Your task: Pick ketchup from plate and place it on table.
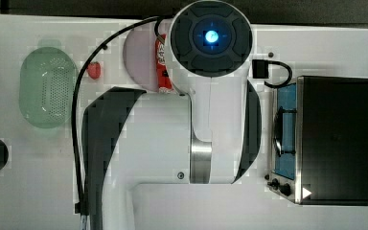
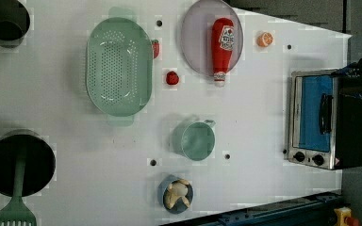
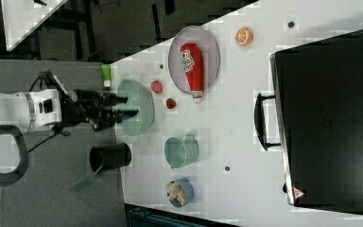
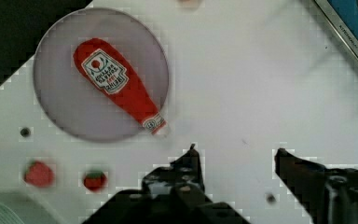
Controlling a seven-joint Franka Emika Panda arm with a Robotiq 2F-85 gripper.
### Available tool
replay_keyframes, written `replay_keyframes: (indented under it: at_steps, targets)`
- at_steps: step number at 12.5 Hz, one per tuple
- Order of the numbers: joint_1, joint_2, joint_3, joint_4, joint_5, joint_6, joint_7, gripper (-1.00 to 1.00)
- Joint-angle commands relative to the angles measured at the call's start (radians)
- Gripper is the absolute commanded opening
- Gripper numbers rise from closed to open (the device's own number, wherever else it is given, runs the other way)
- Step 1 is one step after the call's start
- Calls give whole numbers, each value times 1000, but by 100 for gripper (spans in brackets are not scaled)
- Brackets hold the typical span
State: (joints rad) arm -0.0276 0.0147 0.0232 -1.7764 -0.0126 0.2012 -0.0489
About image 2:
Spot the red plush ketchup bottle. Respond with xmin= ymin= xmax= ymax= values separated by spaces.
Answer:
xmin=211 ymin=18 xmax=234 ymax=87

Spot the grey round plate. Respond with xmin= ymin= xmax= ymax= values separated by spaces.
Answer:
xmin=180 ymin=0 xmax=243 ymax=76

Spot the red strawberry toy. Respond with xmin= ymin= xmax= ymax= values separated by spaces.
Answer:
xmin=166 ymin=71 xmax=179 ymax=86

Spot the red pepper toy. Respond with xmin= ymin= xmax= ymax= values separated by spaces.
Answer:
xmin=152 ymin=40 xmax=160 ymax=58

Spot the blue bowl with garlic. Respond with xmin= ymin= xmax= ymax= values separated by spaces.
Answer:
xmin=157 ymin=175 xmax=193 ymax=214

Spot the green oval colander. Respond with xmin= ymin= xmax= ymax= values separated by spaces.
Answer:
xmin=86 ymin=7 xmax=154 ymax=127

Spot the orange slice toy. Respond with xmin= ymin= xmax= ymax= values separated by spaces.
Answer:
xmin=257 ymin=32 xmax=273 ymax=47

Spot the silver toaster oven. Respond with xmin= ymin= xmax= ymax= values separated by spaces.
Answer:
xmin=288 ymin=70 xmax=362 ymax=170

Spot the black pot with spatula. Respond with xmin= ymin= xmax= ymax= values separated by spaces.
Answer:
xmin=0 ymin=130 xmax=56 ymax=197

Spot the green slotted spatula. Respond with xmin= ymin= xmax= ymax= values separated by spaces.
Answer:
xmin=0 ymin=148 xmax=37 ymax=226

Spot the yellow red emergency button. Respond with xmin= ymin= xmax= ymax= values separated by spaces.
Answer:
xmin=334 ymin=207 xmax=360 ymax=226

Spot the black cylindrical container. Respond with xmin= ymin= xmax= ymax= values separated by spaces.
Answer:
xmin=0 ymin=0 xmax=31 ymax=48

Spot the blue metal table frame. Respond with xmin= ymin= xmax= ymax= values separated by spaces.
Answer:
xmin=161 ymin=192 xmax=344 ymax=226

